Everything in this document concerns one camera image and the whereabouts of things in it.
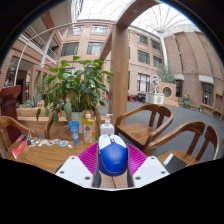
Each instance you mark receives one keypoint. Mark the green potted plant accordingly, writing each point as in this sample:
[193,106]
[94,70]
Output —
[76,86]

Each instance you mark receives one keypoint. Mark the blue and white computer mouse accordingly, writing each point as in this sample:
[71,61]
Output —
[112,156]

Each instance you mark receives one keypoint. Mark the wooden armchair with notebook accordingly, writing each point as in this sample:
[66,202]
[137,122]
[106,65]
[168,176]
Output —
[181,128]

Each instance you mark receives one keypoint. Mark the dark bust sculpture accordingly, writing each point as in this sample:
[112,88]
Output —
[10,76]

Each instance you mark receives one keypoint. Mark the white pump dispenser bottle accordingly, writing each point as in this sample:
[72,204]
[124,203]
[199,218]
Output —
[107,128]

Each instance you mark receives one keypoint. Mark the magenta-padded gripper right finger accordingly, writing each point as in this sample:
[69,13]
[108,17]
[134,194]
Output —
[150,170]

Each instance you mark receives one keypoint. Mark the wooden armchair with red book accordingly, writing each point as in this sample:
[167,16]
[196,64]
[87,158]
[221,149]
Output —
[13,125]

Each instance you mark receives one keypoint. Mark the wooden pillar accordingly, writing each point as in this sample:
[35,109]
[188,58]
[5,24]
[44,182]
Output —
[119,76]

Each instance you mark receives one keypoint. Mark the white stone statue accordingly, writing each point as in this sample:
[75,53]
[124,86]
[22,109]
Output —
[155,83]

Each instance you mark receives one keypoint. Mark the long wooden planter box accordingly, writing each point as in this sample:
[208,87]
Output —
[30,115]

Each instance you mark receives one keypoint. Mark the bunch of keys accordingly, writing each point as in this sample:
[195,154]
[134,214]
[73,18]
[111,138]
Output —
[31,141]

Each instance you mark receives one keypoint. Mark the black notebook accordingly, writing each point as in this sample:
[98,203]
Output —
[175,164]

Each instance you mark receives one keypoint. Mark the dark red wooden lectern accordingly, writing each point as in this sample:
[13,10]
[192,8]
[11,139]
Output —
[10,106]

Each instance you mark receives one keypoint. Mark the blue squeeze tube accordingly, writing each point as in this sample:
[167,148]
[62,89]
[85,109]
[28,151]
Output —
[74,133]

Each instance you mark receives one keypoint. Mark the yellow dish soap bottle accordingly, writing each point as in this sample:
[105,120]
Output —
[89,131]

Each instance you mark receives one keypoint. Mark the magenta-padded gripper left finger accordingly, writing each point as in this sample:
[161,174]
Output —
[73,171]

